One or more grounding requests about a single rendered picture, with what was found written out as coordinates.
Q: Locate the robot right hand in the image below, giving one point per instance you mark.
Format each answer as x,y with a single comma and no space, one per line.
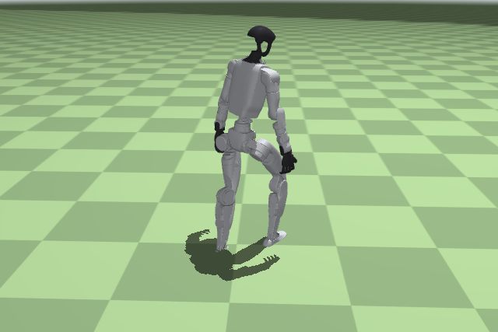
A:
287,161

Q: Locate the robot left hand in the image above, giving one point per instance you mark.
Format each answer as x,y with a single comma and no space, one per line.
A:
218,133

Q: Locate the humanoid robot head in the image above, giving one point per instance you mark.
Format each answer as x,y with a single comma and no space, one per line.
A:
260,33

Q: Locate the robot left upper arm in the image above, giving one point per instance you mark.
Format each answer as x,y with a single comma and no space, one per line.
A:
226,85

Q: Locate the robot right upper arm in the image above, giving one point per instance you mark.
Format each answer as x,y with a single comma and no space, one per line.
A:
270,79

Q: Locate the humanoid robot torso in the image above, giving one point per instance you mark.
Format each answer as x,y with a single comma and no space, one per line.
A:
246,98

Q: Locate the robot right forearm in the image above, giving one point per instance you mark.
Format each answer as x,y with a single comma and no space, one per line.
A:
280,130

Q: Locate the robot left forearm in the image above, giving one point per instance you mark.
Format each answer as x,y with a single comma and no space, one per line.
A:
222,113

